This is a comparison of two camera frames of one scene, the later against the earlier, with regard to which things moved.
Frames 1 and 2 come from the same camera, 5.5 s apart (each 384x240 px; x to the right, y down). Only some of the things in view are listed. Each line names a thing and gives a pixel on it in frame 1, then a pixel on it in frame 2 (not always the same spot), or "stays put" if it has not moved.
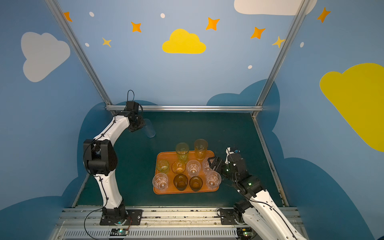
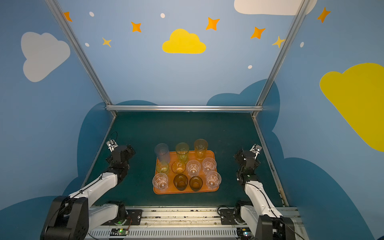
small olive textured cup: (196, 183) stays put
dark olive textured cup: (180, 182) stays put
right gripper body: (220, 165) to (240, 154)
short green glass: (162, 166) stays put
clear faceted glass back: (160, 182) stays put
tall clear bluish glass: (148, 128) to (162, 151)
